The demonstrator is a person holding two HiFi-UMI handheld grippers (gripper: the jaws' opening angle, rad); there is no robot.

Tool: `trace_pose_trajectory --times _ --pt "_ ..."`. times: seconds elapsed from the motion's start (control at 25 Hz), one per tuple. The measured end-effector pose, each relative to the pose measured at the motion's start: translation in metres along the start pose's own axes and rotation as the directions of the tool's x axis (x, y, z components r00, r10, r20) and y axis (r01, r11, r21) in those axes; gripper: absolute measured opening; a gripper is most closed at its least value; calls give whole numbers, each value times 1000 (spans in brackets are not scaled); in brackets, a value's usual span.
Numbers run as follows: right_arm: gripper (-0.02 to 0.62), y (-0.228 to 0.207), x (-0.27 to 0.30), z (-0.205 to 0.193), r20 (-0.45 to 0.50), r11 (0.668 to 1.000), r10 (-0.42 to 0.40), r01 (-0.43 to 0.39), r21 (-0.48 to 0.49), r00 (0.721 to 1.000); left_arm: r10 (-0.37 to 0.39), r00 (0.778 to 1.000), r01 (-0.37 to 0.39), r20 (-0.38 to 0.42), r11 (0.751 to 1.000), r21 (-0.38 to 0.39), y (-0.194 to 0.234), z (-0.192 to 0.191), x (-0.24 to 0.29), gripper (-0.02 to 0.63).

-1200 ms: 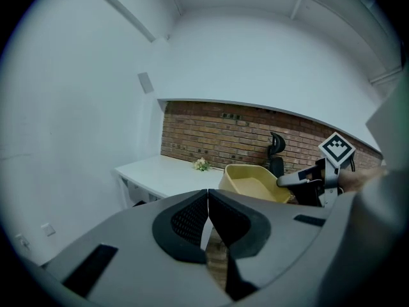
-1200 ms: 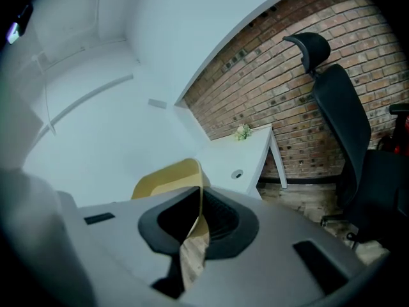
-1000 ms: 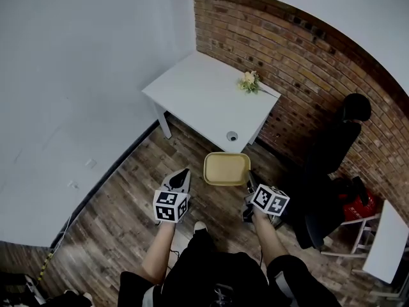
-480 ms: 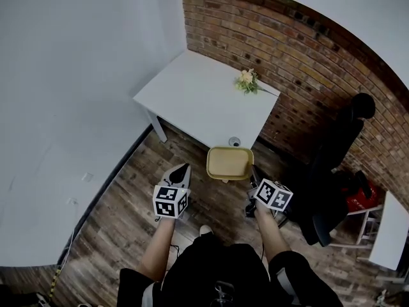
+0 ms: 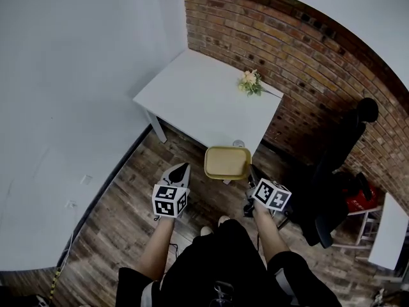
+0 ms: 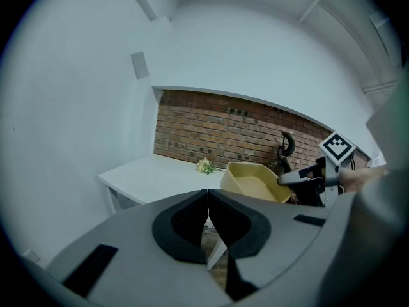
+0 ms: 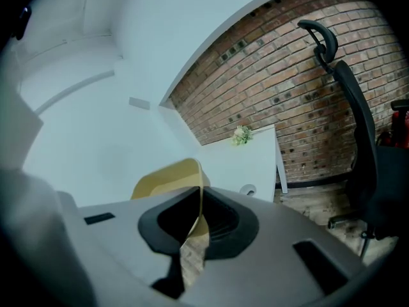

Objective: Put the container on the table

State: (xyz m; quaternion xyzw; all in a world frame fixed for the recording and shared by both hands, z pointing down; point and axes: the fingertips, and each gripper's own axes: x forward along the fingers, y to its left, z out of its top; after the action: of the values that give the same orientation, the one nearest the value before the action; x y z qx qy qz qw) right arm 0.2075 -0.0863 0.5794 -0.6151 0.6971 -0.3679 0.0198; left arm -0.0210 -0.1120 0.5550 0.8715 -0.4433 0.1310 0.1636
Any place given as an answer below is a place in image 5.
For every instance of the metal clip on clothing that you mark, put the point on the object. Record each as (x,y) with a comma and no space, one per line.
(222,291)

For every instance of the yellow artificial flower bouquet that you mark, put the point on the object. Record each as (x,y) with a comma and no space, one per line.
(250,82)

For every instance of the black office chair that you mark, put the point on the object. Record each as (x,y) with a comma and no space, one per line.
(335,171)

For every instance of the white table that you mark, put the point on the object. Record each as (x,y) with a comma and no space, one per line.
(390,232)
(204,101)

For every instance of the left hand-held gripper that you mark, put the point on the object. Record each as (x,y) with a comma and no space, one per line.
(167,200)

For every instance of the white wall outlet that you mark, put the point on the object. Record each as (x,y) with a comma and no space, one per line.
(86,179)
(71,204)

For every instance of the person's white shoe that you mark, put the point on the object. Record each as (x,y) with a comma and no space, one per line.
(206,230)
(223,221)

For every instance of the person's black clothing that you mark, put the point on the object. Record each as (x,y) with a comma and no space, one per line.
(217,261)

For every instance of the red fire equipment box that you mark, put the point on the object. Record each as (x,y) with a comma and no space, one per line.
(361,200)

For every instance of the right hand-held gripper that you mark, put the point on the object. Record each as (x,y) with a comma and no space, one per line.
(271,195)

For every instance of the person's left forearm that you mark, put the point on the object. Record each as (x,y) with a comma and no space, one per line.
(156,251)

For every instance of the person's right forearm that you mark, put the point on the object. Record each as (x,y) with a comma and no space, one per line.
(271,235)

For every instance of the yellow rectangular tray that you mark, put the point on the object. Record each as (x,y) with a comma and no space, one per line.
(227,163)

